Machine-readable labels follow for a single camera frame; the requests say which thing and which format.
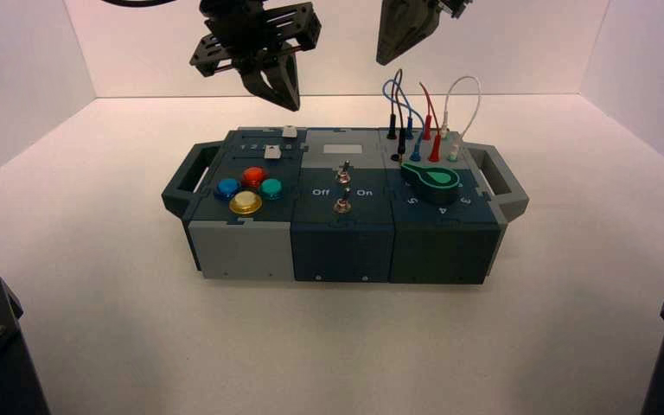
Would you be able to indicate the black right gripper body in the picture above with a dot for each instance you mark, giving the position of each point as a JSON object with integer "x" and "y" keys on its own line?
{"x": 455, "y": 7}

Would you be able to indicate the blue grey control box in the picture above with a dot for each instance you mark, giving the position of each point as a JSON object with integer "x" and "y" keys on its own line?
{"x": 340, "y": 246}

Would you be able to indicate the yellow push button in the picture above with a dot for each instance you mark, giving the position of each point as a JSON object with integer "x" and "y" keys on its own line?
{"x": 245, "y": 202}

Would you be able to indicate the white display window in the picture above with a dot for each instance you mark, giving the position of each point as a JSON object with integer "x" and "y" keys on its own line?
{"x": 342, "y": 150}

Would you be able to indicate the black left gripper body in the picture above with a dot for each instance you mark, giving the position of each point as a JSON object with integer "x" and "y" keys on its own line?
{"x": 246, "y": 34}

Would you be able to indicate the dark green rotary knob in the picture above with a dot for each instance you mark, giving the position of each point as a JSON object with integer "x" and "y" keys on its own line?
{"x": 432, "y": 183}

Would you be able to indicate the red push button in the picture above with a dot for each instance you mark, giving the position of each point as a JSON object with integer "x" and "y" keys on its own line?
{"x": 254, "y": 176}

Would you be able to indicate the blue push button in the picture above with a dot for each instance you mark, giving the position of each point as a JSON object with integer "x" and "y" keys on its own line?
{"x": 228, "y": 188}

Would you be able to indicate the white slider knob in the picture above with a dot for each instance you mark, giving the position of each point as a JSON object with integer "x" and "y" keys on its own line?
{"x": 289, "y": 132}
{"x": 273, "y": 152}

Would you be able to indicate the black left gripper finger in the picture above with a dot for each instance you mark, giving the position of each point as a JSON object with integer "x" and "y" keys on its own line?
{"x": 263, "y": 89}
{"x": 290, "y": 80}

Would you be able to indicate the green push button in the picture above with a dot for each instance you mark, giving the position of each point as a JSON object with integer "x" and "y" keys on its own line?
{"x": 270, "y": 188}

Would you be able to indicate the red banana plug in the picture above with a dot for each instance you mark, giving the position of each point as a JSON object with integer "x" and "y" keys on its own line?
{"x": 435, "y": 149}

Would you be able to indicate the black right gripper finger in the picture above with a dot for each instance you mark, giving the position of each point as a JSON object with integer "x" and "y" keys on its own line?
{"x": 423, "y": 20}
{"x": 392, "y": 28}

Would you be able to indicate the metal toggle switch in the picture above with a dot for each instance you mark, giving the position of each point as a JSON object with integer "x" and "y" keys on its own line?
{"x": 343, "y": 173}
{"x": 342, "y": 204}

